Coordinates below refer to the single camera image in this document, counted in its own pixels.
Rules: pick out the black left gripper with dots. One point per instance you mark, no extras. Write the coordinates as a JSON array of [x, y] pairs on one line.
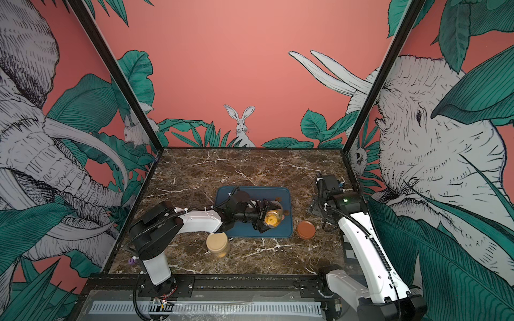
[[259, 226]]

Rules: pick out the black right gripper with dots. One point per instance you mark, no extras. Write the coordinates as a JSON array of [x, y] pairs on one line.
[[321, 200]]

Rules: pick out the clear jar of cookies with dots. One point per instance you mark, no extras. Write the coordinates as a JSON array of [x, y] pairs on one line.
[[273, 218]]

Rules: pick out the orange-brown jar lid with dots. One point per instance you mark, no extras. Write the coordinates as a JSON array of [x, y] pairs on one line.
[[306, 230]]

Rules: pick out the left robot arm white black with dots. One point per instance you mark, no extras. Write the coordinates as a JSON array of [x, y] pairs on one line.
[[151, 234]]

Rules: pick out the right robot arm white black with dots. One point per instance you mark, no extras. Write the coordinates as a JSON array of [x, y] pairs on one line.
[[385, 296]]

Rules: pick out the jar with beige lid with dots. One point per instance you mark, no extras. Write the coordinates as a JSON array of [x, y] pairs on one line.
[[218, 244]]

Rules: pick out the teal rectangular tray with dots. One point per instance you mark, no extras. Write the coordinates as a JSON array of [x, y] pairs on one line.
[[281, 228]]

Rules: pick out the black white checkerboard plate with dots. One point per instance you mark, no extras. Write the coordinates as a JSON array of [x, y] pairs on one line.
[[348, 250]]

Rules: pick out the black front mounting rail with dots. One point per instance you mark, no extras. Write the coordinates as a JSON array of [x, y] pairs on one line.
[[308, 286]]

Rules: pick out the white slotted cable duct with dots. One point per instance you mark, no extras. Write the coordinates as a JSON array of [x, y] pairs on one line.
[[307, 309]]

